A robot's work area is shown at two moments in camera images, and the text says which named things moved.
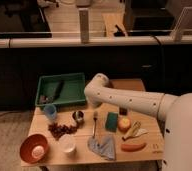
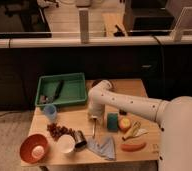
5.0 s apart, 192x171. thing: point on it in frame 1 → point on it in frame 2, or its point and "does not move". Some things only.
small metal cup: x=78 y=116 → x=80 y=140
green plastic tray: x=60 y=89 does not move
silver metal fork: x=95 y=117 does not move
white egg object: x=37 y=152 does not move
